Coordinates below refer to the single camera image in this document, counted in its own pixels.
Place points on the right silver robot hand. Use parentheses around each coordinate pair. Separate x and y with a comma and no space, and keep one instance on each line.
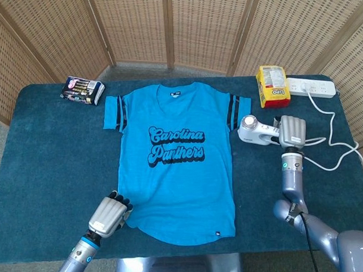
(293,132)

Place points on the wicker folding screen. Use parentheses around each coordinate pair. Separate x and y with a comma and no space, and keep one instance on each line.
(136,24)

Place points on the blue Carolina Panthers t-shirt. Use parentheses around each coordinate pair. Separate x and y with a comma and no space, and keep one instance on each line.
(177,187)

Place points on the white power strip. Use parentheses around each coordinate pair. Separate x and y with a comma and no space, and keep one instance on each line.
(326,87)

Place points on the teal table mat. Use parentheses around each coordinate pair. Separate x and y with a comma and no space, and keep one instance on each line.
(51,161)

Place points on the white handheld garment steamer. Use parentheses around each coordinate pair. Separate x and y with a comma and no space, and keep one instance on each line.
(250,136)

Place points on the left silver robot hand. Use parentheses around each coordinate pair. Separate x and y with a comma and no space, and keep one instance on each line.
(108,214)

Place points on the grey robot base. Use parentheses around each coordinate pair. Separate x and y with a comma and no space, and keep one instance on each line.
(174,269)

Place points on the dark printed pad package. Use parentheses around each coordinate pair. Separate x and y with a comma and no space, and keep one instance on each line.
(81,91)

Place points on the yellow red snack bag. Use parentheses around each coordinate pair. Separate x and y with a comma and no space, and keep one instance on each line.
(274,97)

